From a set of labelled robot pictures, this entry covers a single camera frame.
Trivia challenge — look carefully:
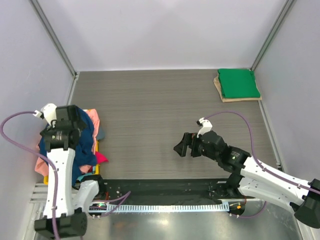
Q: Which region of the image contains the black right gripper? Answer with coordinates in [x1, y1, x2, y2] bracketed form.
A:
[173, 132, 220, 162]

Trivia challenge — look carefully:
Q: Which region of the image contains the blue Mickey print t-shirt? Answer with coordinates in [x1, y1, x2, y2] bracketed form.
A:
[38, 106, 98, 187]

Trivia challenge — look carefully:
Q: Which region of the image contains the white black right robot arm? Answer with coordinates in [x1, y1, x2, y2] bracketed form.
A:
[173, 130, 320, 229]

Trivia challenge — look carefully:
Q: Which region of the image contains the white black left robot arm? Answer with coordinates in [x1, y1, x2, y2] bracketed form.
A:
[34, 103, 106, 240]

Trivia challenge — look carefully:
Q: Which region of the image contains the magenta t-shirt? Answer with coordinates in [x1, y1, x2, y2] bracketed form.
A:
[95, 151, 109, 165]

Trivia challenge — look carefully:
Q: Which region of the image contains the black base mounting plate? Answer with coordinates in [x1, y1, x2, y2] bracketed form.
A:
[94, 178, 245, 206]

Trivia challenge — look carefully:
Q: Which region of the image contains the pink t-shirt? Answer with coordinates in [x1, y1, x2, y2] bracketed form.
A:
[34, 108, 101, 177]

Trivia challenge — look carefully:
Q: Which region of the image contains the yellow plastic bin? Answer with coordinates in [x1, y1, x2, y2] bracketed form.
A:
[43, 109, 101, 186]

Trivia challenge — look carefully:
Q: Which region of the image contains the folded beige t-shirt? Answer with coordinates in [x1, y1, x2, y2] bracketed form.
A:
[213, 68, 263, 103]

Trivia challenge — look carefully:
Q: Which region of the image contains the folded green t-shirt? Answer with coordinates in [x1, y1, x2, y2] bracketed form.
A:
[217, 68, 261, 100]

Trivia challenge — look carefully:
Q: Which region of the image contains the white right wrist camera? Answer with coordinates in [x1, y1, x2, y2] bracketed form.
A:
[196, 117, 213, 138]

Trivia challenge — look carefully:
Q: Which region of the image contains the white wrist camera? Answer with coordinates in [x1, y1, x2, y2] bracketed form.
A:
[196, 117, 213, 138]
[32, 103, 57, 126]

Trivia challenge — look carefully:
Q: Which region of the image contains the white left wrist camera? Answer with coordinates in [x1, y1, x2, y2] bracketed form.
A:
[32, 103, 57, 126]

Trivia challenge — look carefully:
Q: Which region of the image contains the left aluminium frame post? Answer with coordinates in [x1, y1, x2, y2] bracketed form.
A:
[29, 0, 77, 79]

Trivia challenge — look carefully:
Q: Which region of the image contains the aluminium frame post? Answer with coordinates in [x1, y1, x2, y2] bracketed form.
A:
[250, 0, 296, 71]
[29, 0, 77, 79]

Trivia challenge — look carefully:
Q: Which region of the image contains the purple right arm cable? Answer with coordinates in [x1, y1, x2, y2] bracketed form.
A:
[204, 111, 320, 193]

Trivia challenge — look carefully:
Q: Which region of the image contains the white slotted cable duct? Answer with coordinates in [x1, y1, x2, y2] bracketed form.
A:
[84, 203, 230, 214]

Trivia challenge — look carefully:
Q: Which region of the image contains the aluminium extrusion rail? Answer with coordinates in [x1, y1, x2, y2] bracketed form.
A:
[29, 182, 76, 203]

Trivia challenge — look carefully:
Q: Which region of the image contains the right aluminium frame post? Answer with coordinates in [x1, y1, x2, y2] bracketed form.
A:
[250, 0, 296, 71]

